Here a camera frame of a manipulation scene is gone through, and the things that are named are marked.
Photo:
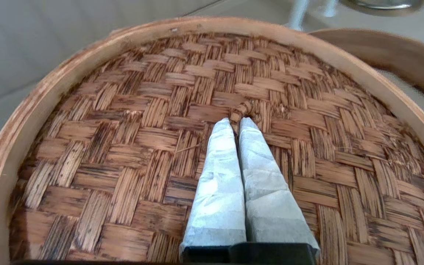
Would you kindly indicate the woven bamboo steamer lid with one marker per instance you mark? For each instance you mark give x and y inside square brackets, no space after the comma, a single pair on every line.
[123,147]

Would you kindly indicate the bamboo steamer basket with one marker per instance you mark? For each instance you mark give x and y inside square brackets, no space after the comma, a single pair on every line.
[399,55]

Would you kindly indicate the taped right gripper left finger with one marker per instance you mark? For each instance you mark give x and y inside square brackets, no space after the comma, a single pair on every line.
[219,191]

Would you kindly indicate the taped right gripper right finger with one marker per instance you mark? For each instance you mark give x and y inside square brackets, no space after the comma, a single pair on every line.
[267,198]

